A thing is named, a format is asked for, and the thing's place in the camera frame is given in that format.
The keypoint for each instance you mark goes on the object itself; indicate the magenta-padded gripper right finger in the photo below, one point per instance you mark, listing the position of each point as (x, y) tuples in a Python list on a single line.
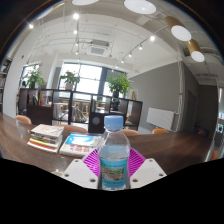
[(148, 172)]

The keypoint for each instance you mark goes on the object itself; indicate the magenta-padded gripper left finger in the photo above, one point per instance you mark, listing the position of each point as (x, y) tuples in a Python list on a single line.
[(78, 173)]

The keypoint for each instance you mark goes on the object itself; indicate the clear water bottle blue cap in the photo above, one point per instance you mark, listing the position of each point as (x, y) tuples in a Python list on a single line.
[(113, 150)]

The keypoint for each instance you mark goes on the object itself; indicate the white book with blue cover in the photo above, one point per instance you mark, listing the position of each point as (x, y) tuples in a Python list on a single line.
[(78, 146)]

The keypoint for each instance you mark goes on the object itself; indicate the stack of books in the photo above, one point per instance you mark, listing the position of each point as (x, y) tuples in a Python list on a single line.
[(46, 135)]

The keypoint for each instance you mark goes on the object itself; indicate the low dark shelf unit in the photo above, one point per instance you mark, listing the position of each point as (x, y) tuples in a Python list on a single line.
[(40, 115)]

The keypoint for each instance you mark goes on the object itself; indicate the orange chairs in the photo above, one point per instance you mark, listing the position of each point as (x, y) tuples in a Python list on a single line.
[(23, 119)]

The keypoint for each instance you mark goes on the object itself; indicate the large potted plant dark pot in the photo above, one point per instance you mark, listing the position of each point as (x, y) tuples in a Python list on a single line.
[(118, 85)]

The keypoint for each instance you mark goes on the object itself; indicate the small potted plant white pot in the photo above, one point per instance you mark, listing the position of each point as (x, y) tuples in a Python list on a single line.
[(70, 78)]

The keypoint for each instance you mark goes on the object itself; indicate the bushy potted plant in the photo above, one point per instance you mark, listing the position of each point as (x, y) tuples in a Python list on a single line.
[(34, 79)]

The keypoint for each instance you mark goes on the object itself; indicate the tall dark bookshelf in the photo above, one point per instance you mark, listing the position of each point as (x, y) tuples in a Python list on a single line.
[(4, 83)]

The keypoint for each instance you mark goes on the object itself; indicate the ceiling air conditioner unit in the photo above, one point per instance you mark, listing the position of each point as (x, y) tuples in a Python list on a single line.
[(98, 49)]

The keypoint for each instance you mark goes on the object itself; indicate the track spotlights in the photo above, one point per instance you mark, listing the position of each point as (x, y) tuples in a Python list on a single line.
[(76, 16)]

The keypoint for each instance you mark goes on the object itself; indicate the round ceiling lamps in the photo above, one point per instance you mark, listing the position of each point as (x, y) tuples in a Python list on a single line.
[(140, 6)]

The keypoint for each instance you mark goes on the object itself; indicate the white wall panel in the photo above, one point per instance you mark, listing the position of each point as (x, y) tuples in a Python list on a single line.
[(160, 118)]

